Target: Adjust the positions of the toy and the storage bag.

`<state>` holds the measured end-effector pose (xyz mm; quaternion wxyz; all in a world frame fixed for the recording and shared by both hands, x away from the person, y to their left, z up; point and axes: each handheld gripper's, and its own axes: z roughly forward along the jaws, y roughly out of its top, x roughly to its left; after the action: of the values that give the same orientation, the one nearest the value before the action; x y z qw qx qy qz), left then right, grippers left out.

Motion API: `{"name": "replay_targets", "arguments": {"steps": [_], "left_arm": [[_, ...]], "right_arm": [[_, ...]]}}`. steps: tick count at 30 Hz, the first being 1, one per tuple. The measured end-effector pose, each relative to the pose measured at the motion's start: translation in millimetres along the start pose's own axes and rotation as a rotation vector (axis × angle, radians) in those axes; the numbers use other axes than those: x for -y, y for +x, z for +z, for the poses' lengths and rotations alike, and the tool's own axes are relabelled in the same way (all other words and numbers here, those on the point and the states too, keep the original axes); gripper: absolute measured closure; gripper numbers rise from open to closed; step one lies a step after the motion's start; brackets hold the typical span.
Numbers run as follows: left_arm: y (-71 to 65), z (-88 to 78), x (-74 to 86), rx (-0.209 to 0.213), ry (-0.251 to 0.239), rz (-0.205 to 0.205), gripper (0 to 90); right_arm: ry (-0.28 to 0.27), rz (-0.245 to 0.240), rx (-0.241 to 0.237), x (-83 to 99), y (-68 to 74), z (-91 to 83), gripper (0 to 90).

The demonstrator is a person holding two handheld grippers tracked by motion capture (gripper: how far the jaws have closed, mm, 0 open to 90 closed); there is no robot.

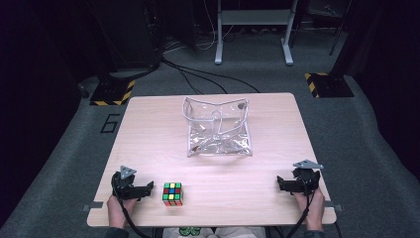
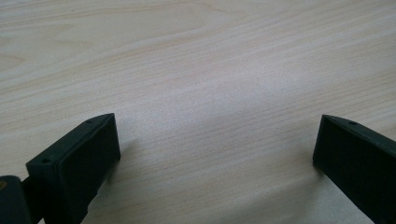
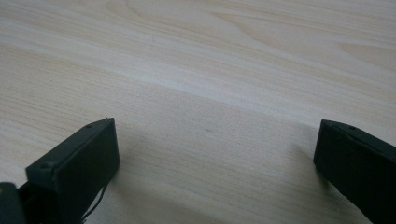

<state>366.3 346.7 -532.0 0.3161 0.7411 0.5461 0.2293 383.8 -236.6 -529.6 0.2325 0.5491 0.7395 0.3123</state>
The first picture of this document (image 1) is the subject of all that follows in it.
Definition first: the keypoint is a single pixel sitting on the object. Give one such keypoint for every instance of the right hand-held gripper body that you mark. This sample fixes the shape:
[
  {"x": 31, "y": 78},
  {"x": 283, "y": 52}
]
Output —
[{"x": 306, "y": 178}]

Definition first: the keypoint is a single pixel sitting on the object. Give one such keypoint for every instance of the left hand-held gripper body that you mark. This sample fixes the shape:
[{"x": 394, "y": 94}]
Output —
[{"x": 125, "y": 182}]

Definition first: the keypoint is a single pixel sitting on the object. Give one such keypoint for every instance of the person's left hand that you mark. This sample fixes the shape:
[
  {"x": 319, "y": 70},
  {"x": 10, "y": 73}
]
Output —
[{"x": 117, "y": 210}]

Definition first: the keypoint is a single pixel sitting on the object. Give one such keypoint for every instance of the colourful puzzle cube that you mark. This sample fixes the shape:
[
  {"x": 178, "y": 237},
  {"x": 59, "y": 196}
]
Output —
[{"x": 172, "y": 194}]

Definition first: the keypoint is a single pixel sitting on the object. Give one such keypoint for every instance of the grey tape piece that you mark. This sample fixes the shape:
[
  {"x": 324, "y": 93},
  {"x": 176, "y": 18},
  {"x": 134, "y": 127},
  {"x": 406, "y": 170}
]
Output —
[
  {"x": 93, "y": 206},
  {"x": 334, "y": 206}
]

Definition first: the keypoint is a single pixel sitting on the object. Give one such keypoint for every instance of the person's light printed clothing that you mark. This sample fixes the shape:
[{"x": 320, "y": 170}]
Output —
[{"x": 214, "y": 232}]

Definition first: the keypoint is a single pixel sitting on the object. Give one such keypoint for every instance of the clear plastic zip bag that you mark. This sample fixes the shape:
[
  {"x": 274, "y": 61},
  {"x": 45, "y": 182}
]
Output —
[{"x": 218, "y": 132}]

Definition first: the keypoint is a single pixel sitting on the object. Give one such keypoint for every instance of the black equipment cabinet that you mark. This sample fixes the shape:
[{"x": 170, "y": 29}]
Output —
[{"x": 128, "y": 33}]

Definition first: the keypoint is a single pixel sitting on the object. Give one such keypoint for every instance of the black yellow striped base plate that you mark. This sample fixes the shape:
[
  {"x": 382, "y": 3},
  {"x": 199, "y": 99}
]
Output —
[
  {"x": 112, "y": 94},
  {"x": 330, "y": 85}
]

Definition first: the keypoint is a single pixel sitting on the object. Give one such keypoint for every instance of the black stand post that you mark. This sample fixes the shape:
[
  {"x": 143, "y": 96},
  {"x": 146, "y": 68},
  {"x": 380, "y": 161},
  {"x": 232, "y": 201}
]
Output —
[{"x": 343, "y": 39}]

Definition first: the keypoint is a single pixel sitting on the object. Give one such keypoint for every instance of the white metal desk frame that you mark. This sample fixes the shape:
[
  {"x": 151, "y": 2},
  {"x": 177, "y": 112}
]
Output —
[{"x": 254, "y": 16}]

